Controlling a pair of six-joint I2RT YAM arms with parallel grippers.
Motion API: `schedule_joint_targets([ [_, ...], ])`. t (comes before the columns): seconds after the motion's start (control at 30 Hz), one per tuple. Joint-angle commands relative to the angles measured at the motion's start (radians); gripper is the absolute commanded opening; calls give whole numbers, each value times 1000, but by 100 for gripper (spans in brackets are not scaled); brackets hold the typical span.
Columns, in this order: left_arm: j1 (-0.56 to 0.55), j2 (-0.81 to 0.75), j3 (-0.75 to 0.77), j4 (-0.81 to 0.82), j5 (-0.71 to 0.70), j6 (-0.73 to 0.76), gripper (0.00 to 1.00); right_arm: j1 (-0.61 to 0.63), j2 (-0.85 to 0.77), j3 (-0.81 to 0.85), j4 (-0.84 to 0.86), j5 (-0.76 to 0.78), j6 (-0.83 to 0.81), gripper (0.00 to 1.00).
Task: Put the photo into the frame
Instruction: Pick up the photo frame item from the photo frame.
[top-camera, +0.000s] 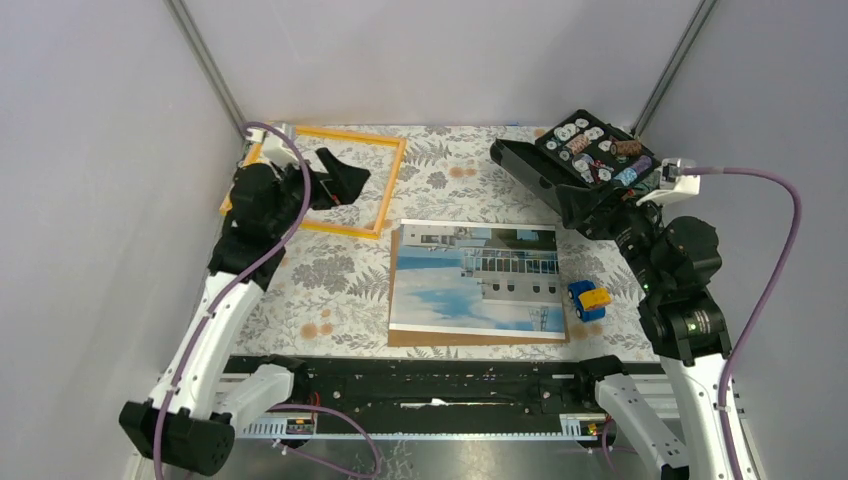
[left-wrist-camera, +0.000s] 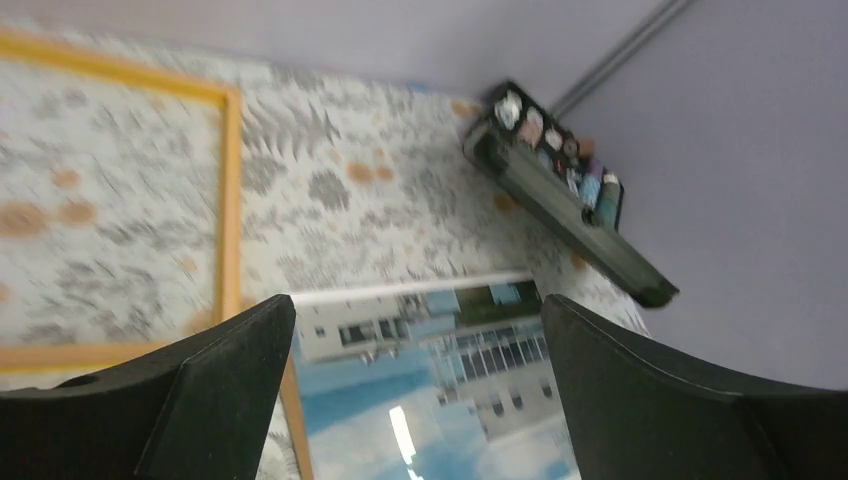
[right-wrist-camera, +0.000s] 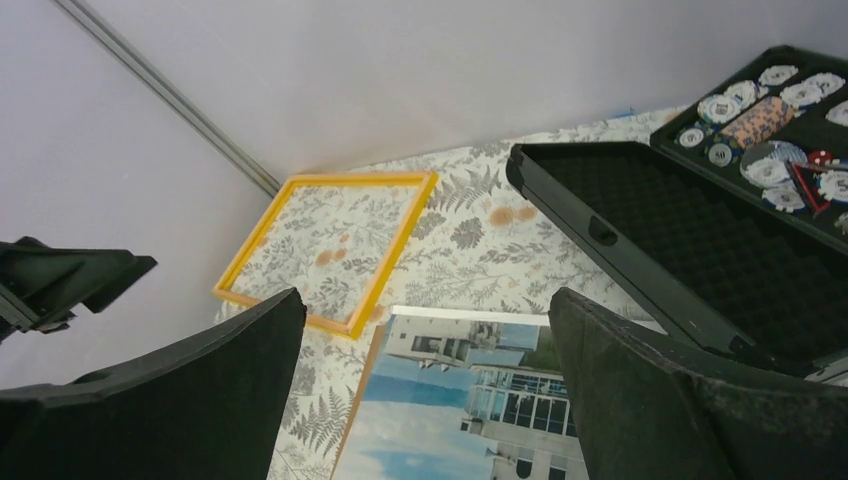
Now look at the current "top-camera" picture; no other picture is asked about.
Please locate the purple poker chip stack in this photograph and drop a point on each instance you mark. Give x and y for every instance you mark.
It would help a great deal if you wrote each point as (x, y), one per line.
(642, 164)

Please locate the floral patterned table mat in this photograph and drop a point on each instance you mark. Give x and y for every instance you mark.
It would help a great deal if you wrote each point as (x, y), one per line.
(330, 294)

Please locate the black poker chip case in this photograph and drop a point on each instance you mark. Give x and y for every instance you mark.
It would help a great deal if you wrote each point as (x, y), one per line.
(576, 152)

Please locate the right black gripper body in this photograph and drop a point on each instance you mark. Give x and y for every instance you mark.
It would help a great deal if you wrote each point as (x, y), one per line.
(621, 207)

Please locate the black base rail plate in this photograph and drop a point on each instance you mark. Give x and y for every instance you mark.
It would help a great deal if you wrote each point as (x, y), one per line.
(426, 399)

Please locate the brown poker chip stack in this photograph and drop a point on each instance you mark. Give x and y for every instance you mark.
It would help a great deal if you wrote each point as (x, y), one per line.
(625, 148)

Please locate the blue yellow toy car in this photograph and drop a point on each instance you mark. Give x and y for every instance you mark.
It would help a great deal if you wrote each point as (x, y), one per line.
(589, 300)

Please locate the brown cardboard backing board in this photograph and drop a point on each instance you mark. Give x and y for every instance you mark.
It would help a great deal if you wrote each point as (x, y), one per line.
(397, 339)

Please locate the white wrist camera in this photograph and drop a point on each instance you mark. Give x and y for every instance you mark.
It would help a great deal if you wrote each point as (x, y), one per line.
(275, 150)
(674, 185)

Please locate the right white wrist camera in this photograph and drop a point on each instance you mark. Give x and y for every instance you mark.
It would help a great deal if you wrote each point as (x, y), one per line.
(674, 185)

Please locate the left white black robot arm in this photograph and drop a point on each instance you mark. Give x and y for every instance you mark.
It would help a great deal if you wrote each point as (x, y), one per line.
(184, 423)

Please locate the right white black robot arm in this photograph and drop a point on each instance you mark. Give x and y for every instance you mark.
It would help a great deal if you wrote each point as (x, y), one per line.
(673, 263)

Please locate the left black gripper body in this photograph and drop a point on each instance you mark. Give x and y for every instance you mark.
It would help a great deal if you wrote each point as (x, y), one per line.
(294, 187)

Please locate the sky building photo print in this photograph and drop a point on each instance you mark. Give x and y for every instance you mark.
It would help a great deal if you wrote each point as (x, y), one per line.
(477, 278)

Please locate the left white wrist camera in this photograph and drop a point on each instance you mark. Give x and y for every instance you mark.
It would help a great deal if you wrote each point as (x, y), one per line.
(275, 150)

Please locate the orange picture frame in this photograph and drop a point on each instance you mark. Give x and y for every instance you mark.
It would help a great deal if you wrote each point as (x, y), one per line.
(387, 192)

